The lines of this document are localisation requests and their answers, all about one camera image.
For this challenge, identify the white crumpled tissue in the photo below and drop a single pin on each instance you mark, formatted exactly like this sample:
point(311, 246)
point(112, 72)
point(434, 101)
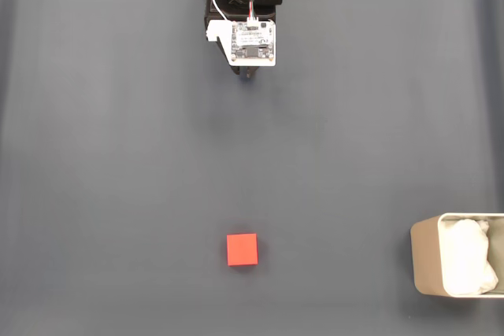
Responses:
point(466, 257)

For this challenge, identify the grey-blue table mat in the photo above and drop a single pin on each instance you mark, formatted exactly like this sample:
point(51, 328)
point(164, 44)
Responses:
point(118, 155)

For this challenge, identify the camera board on white mount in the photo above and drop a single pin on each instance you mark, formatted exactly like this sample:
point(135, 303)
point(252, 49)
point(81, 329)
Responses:
point(252, 43)

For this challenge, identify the beige metal box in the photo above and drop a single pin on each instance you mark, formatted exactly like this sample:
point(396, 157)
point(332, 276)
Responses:
point(425, 261)

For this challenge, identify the red cube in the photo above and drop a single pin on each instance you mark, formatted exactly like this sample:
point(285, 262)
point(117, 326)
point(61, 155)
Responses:
point(242, 249)

